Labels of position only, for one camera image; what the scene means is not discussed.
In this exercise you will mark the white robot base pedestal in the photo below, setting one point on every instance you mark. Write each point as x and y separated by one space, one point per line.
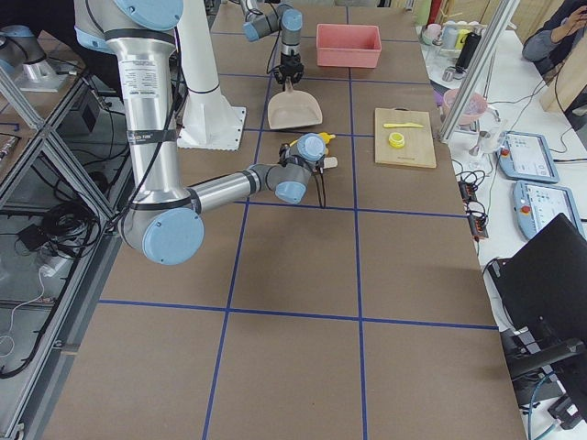
209 121

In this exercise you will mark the teach pendant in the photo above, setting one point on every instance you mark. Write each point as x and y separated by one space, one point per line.
526 156
536 204

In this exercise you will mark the black monitor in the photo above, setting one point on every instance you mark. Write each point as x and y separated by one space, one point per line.
543 286

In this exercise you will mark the seated person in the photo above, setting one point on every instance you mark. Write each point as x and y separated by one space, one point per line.
555 40

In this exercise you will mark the beige plastic dustpan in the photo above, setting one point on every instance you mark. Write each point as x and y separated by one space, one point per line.
293 109

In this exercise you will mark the yellow toy corn cob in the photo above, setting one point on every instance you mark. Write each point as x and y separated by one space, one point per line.
326 137

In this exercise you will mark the beige hand brush black bristles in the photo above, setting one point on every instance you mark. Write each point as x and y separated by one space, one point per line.
329 162

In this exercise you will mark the black water bottle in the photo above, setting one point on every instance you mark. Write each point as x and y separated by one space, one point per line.
471 43

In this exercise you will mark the yellow plastic knife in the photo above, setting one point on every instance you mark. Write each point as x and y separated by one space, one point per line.
402 125

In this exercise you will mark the lower teach pendant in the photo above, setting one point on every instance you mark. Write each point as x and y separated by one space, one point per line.
536 204

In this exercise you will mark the upper teach pendant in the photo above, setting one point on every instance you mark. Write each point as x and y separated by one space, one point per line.
526 156

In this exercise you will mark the yellow lemon slices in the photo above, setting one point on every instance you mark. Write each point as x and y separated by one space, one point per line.
396 140

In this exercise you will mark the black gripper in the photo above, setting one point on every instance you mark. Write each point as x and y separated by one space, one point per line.
290 60

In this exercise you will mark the wooden cutting board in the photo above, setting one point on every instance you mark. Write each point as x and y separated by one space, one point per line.
419 148

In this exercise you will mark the aluminium frame post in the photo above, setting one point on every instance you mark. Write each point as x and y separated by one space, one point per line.
481 57

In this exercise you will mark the pink bowl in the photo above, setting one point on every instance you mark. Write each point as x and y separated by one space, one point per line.
473 110

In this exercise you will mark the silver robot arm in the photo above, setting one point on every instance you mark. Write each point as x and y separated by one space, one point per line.
288 22
173 100

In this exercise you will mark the pink plastic bin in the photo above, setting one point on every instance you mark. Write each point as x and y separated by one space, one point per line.
349 46

